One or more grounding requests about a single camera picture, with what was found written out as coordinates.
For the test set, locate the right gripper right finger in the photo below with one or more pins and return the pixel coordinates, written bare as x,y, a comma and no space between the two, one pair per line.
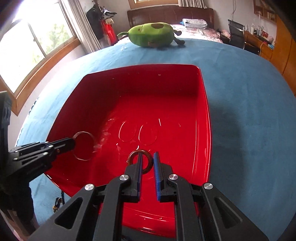
202,212

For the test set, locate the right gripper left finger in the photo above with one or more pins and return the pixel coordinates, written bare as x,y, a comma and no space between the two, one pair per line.
94,213

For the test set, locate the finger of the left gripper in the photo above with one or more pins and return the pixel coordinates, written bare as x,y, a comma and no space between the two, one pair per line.
28,153

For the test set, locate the silver bangle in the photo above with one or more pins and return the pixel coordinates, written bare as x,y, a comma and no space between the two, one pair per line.
84,146

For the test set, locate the blue bed cover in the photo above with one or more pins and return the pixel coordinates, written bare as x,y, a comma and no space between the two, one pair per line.
252,112

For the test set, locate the red tin box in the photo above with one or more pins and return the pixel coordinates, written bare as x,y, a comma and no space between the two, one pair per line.
133,110

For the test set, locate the wooden framed side window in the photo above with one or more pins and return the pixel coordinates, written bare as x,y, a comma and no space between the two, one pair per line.
35,36

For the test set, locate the side window curtain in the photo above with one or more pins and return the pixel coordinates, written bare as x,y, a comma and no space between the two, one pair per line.
81,25

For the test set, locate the coat rack with clothes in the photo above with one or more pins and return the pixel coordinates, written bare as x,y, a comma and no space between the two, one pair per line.
101,22

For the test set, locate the green avocado plush toy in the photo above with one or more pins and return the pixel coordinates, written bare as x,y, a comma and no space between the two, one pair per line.
152,35

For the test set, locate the wooden framed back window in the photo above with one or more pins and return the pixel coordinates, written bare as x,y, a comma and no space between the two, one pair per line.
135,4

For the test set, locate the wooden desk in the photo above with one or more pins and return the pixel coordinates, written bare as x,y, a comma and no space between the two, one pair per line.
264,50

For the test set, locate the wooden wardrobe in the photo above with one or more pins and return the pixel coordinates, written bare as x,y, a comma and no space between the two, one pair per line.
283,56

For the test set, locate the black desk chair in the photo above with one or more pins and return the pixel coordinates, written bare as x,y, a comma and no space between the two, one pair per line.
237,38

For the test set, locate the folded patterned blanket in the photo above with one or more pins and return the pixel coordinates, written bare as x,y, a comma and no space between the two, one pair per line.
195,23

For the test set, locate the wooden headboard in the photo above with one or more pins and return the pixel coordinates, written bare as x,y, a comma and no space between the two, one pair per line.
171,14

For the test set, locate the striped back curtain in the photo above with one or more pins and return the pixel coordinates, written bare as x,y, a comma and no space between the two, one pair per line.
192,4

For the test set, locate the wall shelf with books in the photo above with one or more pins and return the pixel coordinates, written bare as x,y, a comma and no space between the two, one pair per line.
262,9

